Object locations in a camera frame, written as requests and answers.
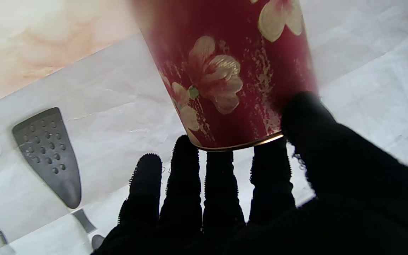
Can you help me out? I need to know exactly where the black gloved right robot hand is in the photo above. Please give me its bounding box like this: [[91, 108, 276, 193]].
[[91, 91, 408, 255]]

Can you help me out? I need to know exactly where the black slotted spatula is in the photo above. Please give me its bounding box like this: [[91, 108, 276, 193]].
[[12, 107, 105, 250]]

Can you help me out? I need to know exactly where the red floral tea tin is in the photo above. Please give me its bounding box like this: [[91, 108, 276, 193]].
[[130, 0, 320, 152]]

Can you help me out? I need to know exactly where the white printed backdrop cloth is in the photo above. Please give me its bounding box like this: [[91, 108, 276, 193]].
[[0, 0, 408, 255]]

